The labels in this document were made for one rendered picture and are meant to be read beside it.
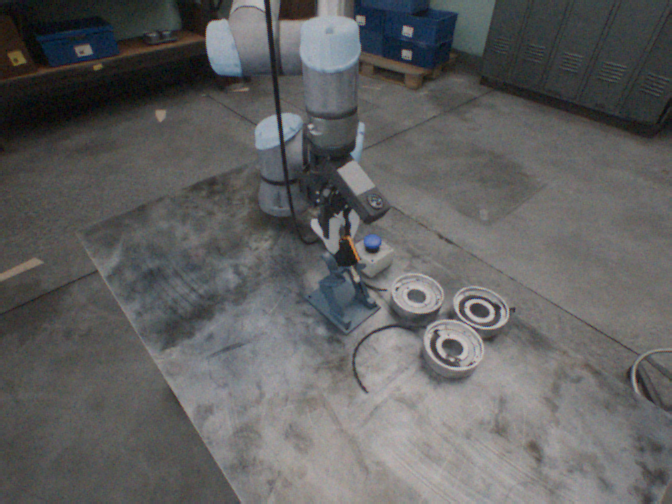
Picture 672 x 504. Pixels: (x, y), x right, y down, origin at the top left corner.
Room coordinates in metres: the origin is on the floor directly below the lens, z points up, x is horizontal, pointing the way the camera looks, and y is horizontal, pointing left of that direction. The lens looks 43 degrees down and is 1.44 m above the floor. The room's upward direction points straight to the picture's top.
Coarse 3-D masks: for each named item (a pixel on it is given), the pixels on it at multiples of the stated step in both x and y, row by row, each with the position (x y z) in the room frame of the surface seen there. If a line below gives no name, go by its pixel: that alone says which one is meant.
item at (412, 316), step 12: (408, 276) 0.57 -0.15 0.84; (420, 276) 0.57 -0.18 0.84; (396, 288) 0.55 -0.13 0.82; (408, 288) 0.54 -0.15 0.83; (420, 288) 0.54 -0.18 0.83; (432, 288) 0.54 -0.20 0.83; (396, 300) 0.50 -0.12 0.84; (408, 300) 0.51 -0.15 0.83; (396, 312) 0.50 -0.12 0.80; (408, 312) 0.47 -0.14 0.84; (420, 312) 0.47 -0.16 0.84; (432, 312) 0.47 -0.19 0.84
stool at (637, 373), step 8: (648, 352) 0.74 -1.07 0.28; (656, 352) 0.74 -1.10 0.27; (664, 352) 0.75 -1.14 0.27; (640, 360) 0.71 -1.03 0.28; (648, 360) 0.71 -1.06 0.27; (632, 368) 0.68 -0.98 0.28; (640, 368) 0.79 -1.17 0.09; (656, 368) 0.68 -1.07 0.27; (632, 376) 0.65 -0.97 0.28; (640, 376) 0.76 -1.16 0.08; (648, 376) 0.76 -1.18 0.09; (632, 384) 0.62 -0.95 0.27; (648, 384) 0.72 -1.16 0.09; (648, 392) 0.69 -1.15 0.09; (656, 392) 0.69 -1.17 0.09; (656, 400) 0.66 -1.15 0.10; (664, 408) 0.55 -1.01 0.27
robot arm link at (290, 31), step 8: (280, 24) 0.63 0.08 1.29; (288, 24) 0.64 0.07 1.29; (296, 24) 0.63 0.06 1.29; (280, 32) 0.62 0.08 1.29; (288, 32) 0.62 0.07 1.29; (296, 32) 0.62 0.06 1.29; (280, 40) 0.61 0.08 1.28; (288, 40) 0.61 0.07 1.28; (296, 40) 0.61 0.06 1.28; (280, 48) 0.61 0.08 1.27; (288, 48) 0.61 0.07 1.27; (296, 48) 0.61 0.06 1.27; (288, 56) 0.61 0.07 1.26; (296, 56) 0.61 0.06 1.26; (288, 64) 0.61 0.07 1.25; (296, 64) 0.61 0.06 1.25; (288, 72) 0.62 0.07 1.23; (296, 72) 0.62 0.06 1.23
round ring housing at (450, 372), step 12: (432, 324) 0.44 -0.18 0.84; (444, 324) 0.45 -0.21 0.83; (456, 324) 0.44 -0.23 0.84; (444, 336) 0.42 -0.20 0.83; (456, 336) 0.42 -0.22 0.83; (468, 336) 0.42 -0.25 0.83; (456, 348) 0.41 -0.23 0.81; (480, 348) 0.39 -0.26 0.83; (432, 360) 0.37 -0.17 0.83; (480, 360) 0.36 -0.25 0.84; (444, 372) 0.35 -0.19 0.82; (456, 372) 0.35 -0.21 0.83; (468, 372) 0.35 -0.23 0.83
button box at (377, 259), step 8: (360, 248) 0.65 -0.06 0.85; (368, 248) 0.64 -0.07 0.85; (376, 248) 0.64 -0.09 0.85; (384, 248) 0.65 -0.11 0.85; (360, 256) 0.62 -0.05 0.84; (368, 256) 0.62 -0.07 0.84; (376, 256) 0.62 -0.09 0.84; (384, 256) 0.62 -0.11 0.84; (392, 256) 0.64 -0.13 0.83; (368, 264) 0.60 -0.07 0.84; (376, 264) 0.61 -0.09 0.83; (384, 264) 0.62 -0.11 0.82; (368, 272) 0.60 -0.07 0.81; (376, 272) 0.61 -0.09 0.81
